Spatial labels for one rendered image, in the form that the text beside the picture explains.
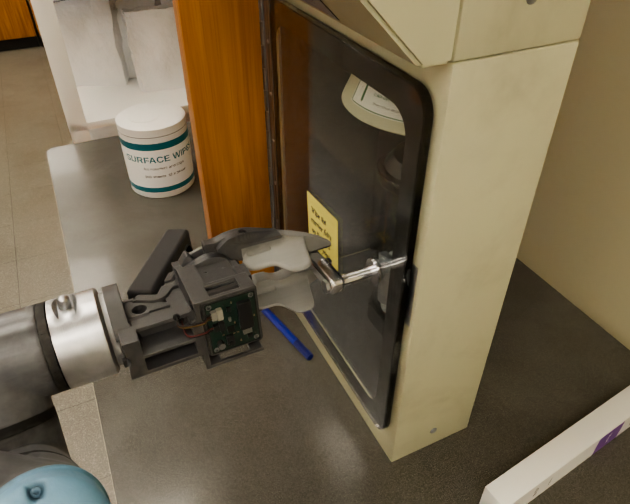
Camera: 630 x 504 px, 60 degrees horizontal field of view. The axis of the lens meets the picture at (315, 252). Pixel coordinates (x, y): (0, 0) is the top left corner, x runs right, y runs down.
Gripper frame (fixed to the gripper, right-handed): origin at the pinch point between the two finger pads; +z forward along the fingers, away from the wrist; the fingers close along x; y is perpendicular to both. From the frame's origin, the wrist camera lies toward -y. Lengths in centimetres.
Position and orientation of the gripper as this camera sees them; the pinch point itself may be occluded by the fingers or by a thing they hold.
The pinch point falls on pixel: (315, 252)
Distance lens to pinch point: 55.0
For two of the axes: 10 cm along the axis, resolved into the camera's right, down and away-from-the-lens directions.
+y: 4.3, 4.6, -7.7
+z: 9.0, -2.7, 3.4
